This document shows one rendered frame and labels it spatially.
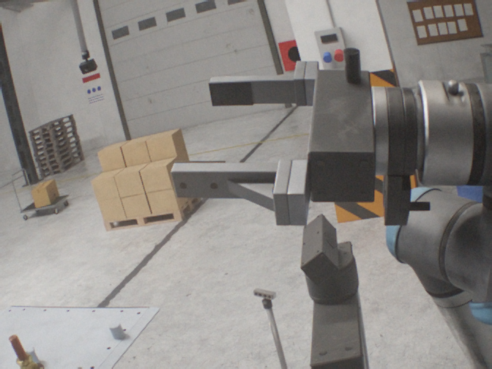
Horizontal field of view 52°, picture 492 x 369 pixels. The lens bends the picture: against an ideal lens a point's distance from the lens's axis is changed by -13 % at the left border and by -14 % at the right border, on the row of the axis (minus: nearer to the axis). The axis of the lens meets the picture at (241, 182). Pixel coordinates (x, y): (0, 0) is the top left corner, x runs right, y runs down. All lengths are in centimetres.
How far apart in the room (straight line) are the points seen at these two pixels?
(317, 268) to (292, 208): 29
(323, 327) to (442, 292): 16
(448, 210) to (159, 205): 693
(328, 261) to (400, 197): 22
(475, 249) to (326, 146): 18
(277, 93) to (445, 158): 18
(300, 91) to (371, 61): 498
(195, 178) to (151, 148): 722
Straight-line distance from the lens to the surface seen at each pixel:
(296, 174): 40
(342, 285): 73
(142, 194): 745
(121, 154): 787
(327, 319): 71
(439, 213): 56
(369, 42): 548
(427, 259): 57
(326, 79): 50
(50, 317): 207
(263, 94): 53
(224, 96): 54
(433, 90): 45
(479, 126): 44
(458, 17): 1376
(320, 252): 67
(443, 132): 43
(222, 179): 42
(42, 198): 1002
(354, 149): 41
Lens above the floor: 214
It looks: 15 degrees down
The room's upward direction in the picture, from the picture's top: 14 degrees counter-clockwise
